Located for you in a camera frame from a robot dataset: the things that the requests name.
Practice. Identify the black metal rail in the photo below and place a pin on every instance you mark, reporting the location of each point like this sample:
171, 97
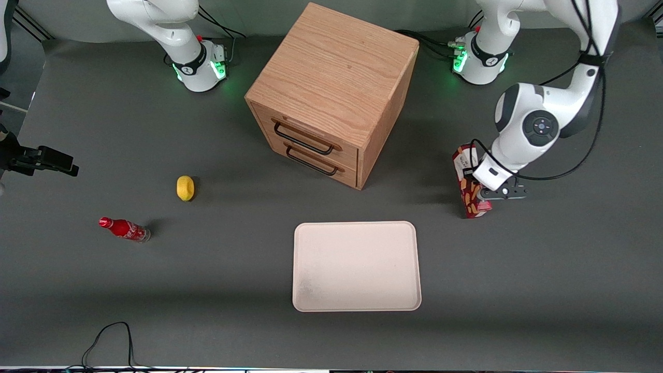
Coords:
31, 25

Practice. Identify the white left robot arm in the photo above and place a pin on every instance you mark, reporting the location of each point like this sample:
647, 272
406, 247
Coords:
564, 98

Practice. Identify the yellow lemon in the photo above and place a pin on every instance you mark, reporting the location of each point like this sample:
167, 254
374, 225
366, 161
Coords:
185, 188

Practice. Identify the wooden drawer cabinet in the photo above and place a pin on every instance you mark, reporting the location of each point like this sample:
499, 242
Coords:
336, 67

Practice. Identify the dark grey table mat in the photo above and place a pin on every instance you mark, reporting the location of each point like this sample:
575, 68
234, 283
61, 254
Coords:
207, 290

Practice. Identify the red cookie box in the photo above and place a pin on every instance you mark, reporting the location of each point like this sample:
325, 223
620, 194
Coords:
472, 203

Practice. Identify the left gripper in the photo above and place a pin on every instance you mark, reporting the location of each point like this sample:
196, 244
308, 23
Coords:
467, 172

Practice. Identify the white rectangular tray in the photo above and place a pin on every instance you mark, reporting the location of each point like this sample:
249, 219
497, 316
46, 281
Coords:
357, 267

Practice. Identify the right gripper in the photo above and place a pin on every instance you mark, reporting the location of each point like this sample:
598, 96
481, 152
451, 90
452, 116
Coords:
19, 157

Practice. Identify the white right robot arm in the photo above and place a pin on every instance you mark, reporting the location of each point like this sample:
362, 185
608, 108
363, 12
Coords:
181, 57

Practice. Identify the red cola bottle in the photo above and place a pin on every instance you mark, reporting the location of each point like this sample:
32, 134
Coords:
124, 228

